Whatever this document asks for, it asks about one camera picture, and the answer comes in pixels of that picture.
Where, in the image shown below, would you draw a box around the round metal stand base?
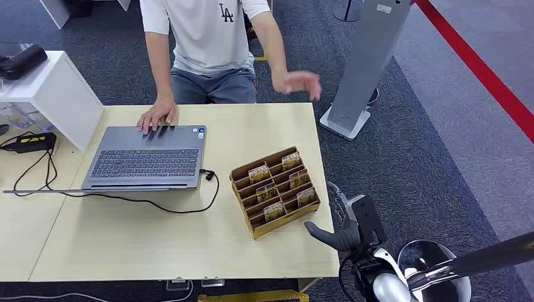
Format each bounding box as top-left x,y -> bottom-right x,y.
333,0 -> 363,23

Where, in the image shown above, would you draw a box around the black device on shelf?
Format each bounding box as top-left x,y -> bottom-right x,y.
0,44 -> 48,81

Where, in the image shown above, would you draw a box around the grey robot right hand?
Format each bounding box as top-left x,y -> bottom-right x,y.
304,181 -> 361,254

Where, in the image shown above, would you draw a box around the black adapter cable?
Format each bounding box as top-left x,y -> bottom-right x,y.
0,132 -> 59,197

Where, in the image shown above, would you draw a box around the person's right hand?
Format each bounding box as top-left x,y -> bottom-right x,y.
137,96 -> 180,135

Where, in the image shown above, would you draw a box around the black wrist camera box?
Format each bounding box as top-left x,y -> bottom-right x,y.
351,194 -> 387,247

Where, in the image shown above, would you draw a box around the grey kiosk stand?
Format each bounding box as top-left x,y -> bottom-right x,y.
319,0 -> 414,142

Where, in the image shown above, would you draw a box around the autumn print hotel card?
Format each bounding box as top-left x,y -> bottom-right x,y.
288,169 -> 311,189
281,152 -> 302,171
296,187 -> 317,208
248,165 -> 272,184
263,202 -> 287,223
255,183 -> 278,203

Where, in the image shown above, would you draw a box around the grey laptop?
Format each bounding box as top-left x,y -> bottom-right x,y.
3,125 -> 207,195

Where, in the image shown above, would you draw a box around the black power adapter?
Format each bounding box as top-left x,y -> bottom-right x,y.
2,132 -> 57,155

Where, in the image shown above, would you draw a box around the person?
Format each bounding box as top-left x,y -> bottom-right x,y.
139,0 -> 272,105

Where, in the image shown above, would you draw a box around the clear plastic bottle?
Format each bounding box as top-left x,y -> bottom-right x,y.
29,110 -> 55,133
6,104 -> 33,130

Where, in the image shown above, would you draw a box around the white shelf box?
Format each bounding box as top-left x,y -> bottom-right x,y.
0,50 -> 105,152

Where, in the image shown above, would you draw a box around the white furniture panel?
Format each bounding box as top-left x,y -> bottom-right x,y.
39,0 -> 72,30

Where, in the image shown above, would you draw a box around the wooden card holder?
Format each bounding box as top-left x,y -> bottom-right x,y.
229,145 -> 322,240

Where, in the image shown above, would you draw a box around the yellow object under desk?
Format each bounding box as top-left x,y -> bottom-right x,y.
197,290 -> 310,302

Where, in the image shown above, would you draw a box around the person's left hand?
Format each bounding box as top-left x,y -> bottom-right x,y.
273,70 -> 323,102

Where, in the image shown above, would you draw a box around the white floor cable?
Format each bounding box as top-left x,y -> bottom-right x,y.
0,280 -> 195,302

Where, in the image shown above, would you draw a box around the black laptop cable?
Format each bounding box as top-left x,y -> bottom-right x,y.
62,169 -> 220,215

